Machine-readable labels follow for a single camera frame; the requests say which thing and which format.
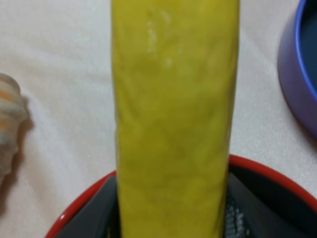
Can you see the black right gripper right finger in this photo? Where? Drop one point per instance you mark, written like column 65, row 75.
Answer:
column 244, row 212

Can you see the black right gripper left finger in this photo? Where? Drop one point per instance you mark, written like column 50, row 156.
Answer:
column 113, row 223

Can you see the yellow banana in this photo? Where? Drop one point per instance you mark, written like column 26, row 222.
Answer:
column 174, row 67

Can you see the striped bread roll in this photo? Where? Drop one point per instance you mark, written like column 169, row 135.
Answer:
column 13, row 113

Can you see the purple frying pan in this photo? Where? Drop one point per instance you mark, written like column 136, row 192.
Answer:
column 298, row 90

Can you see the red pot black handles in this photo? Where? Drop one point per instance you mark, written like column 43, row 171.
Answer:
column 290, row 211

